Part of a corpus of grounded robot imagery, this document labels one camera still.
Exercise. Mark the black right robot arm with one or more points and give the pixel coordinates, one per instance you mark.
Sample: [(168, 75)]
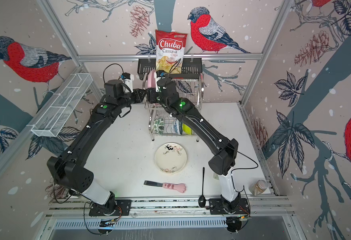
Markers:
[(224, 150)]

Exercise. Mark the black spoon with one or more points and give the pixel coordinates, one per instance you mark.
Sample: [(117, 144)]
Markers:
[(202, 199)]

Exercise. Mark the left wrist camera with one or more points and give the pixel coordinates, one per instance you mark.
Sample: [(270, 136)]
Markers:
[(128, 80)]

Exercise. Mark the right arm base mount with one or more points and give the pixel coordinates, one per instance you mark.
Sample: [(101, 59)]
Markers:
[(220, 206)]

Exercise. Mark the blue white floral bowl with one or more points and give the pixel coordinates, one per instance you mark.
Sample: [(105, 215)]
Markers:
[(177, 127)]

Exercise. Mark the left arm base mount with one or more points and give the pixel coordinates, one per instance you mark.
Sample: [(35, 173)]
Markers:
[(111, 208)]

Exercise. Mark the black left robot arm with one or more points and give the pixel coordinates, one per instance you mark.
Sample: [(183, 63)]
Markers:
[(68, 169)]

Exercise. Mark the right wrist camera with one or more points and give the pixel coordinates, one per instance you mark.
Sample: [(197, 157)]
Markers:
[(158, 76)]

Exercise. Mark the white floral plate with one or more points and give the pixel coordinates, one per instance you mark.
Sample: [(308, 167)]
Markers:
[(170, 158)]

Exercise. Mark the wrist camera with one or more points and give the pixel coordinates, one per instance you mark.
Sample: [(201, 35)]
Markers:
[(158, 76), (128, 80)]

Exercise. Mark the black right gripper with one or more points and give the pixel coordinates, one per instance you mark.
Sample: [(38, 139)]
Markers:
[(151, 96)]

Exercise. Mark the black wall basket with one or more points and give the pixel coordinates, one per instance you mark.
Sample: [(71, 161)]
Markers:
[(191, 69)]

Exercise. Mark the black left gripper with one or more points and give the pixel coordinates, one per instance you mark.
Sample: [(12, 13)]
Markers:
[(136, 92)]

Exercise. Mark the amber glass jar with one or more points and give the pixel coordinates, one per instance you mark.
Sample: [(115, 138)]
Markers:
[(258, 187)]

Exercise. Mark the green leaf pattern bowl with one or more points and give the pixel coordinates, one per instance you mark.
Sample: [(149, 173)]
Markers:
[(158, 126)]

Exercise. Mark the white wire mesh shelf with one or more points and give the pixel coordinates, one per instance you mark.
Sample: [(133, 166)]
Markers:
[(64, 103)]

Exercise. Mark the pink plate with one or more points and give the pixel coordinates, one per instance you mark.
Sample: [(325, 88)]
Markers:
[(151, 79)]

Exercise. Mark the lime green bowl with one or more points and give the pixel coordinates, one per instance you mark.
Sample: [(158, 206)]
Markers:
[(187, 130)]

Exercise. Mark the pink cat paw spatula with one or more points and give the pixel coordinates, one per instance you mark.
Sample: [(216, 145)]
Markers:
[(181, 188)]

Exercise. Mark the red cassava chips bag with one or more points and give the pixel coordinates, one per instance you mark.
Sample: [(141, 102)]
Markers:
[(170, 49)]

